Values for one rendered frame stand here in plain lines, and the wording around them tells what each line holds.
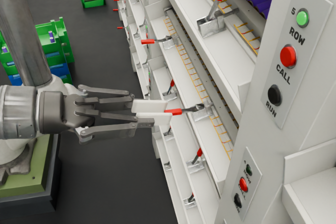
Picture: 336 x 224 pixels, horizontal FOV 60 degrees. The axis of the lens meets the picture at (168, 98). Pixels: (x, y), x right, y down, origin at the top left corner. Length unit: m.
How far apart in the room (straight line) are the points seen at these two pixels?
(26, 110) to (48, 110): 0.03
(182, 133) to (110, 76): 1.16
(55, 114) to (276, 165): 0.35
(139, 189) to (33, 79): 0.67
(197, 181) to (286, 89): 0.53
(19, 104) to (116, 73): 1.47
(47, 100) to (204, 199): 0.43
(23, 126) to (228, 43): 0.35
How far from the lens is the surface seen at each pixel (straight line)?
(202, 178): 0.76
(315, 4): 0.23
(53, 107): 0.51
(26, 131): 0.52
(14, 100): 0.51
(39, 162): 1.25
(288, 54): 0.25
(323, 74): 0.23
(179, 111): 0.59
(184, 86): 0.68
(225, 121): 0.57
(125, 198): 1.37
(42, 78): 1.09
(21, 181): 1.23
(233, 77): 0.40
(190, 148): 0.81
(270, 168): 0.33
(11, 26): 1.01
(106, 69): 2.00
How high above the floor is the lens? 1.21
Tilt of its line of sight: 44 degrees down
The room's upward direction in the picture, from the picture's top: straight up
